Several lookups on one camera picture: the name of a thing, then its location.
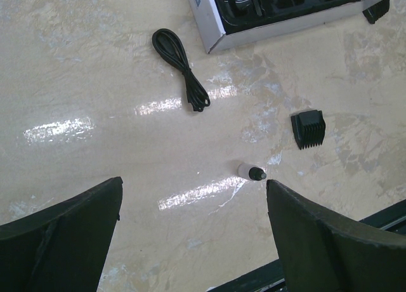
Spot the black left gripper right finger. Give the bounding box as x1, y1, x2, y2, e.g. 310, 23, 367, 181
265, 178, 406, 292

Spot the small oil bottle black cap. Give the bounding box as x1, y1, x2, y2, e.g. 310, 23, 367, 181
237, 163, 266, 181

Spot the white clipper kit box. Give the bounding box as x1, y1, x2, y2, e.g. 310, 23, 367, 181
189, 0, 382, 53

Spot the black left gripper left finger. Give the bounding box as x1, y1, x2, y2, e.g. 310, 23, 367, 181
1, 176, 123, 291

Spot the coiled black cable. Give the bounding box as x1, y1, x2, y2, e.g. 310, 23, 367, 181
152, 28, 211, 113

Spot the black clipper guard comb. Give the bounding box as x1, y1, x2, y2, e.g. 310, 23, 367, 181
291, 110, 326, 150

